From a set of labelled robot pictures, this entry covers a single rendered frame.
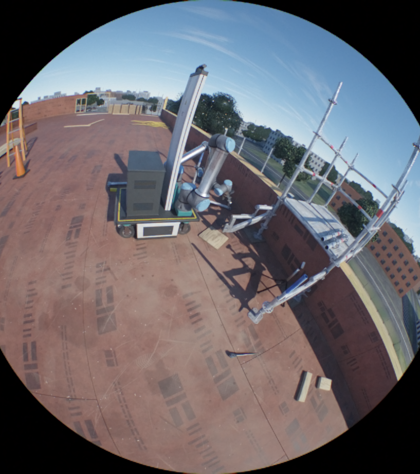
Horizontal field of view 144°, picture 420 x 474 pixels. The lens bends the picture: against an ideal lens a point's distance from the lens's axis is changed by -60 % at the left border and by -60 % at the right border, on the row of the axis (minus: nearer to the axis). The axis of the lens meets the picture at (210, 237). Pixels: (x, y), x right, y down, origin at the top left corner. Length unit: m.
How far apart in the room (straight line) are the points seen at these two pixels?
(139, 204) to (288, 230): 1.87
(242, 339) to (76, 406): 1.57
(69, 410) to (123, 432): 0.43
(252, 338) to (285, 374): 0.56
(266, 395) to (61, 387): 1.69
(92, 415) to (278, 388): 1.58
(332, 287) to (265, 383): 1.28
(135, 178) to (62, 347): 1.57
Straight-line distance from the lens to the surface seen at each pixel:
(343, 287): 2.10
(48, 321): 1.74
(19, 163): 4.53
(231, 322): 1.65
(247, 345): 1.67
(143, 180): 1.53
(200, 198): 1.54
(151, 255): 1.82
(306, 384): 2.04
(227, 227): 2.08
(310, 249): 2.20
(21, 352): 1.89
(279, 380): 1.84
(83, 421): 1.65
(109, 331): 1.50
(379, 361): 2.43
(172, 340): 1.46
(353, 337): 2.31
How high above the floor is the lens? 1.43
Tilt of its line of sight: 41 degrees down
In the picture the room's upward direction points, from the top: 23 degrees clockwise
